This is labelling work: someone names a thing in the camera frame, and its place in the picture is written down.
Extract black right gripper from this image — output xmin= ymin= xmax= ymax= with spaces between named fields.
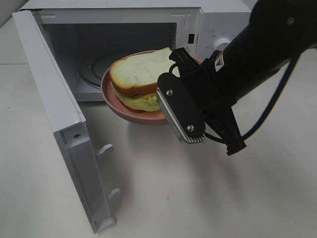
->
xmin=169 ymin=48 xmax=246 ymax=156

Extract white microwave oven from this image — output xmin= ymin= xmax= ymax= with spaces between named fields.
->
xmin=18 ymin=0 xmax=250 ymax=102

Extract sandwich with lettuce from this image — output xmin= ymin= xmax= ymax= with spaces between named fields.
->
xmin=108 ymin=47 xmax=175 ymax=112

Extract white upper microwave knob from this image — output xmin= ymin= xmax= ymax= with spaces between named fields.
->
xmin=213 ymin=37 xmax=231 ymax=51

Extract white microwave door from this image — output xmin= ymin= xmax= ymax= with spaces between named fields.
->
xmin=12 ymin=10 xmax=120 ymax=233

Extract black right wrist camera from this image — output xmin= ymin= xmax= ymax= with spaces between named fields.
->
xmin=157 ymin=72 xmax=206 ymax=144

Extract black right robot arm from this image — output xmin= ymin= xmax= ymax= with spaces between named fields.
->
xmin=157 ymin=0 xmax=317 ymax=155

